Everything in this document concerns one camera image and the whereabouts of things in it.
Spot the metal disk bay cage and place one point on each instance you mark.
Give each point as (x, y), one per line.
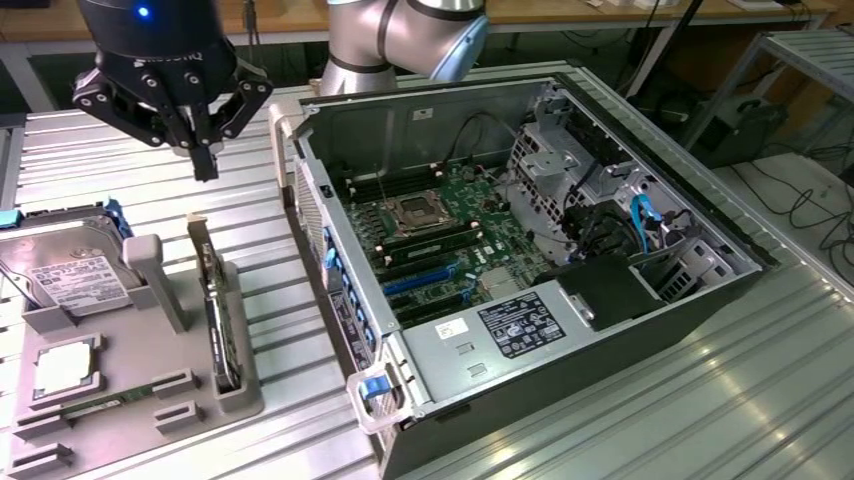
(543, 180)

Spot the grey metal frame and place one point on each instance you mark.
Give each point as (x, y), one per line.
(9, 150)

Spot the green RAM stick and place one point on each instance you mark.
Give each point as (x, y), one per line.
(107, 402)

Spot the black box on floor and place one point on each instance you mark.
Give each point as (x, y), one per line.
(747, 132)

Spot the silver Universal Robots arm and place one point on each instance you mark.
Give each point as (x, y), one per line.
(374, 35)

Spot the blue expansion slot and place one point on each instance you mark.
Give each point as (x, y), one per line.
(415, 281)

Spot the black open PC case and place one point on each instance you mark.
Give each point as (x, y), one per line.
(534, 380)

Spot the grey parts rack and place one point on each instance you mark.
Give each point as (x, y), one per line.
(134, 400)

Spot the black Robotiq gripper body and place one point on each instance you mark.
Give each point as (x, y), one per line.
(156, 45)

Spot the blue case latch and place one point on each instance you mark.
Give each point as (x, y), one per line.
(374, 389)

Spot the hard disk with blue bracket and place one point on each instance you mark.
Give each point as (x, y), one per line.
(69, 265)

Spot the graphics card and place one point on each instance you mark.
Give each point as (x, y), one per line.
(216, 300)

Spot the metal slat shelf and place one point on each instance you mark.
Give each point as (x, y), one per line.
(810, 55)

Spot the installed RAM stick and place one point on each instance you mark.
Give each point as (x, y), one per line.
(432, 247)

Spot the green motherboard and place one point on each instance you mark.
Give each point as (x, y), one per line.
(460, 240)

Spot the silver chipset heatsink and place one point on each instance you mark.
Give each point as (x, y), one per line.
(502, 280)

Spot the silver CPU chip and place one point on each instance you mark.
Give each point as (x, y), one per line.
(63, 370)

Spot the grey power supply unit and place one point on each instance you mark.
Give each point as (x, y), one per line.
(496, 340)

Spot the wooden desk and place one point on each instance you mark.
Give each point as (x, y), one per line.
(601, 15)

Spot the CPU socket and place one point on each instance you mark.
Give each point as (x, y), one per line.
(419, 211)

